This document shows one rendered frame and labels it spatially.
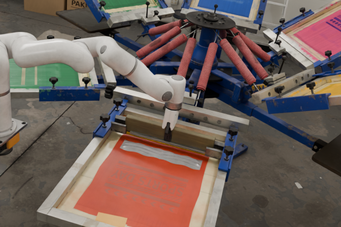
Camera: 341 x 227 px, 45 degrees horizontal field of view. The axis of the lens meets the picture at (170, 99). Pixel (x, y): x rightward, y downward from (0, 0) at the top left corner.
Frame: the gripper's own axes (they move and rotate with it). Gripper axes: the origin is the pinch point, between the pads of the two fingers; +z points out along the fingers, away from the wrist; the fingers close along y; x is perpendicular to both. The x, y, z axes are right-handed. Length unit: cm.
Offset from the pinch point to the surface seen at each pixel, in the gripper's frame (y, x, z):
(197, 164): 8.4, 15.6, 5.7
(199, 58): -77, -2, -6
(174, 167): 13.6, 6.8, 6.0
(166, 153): 6.4, 1.4, 5.3
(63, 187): 46, -27, 2
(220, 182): 19.4, 27.1, 2.7
